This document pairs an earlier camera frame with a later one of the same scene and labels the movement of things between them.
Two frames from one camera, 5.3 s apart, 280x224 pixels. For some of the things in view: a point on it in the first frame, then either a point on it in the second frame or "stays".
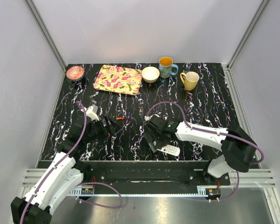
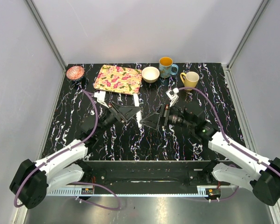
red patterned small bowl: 75,72 stays
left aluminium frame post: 46,34 stays
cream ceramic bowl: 150,74 stays
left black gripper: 105,132 -> 122,114
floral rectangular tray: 119,79 stays
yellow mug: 191,80 stays
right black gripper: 150,136 -> 152,121
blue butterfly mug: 165,66 stays
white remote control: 170,150 -> 139,114
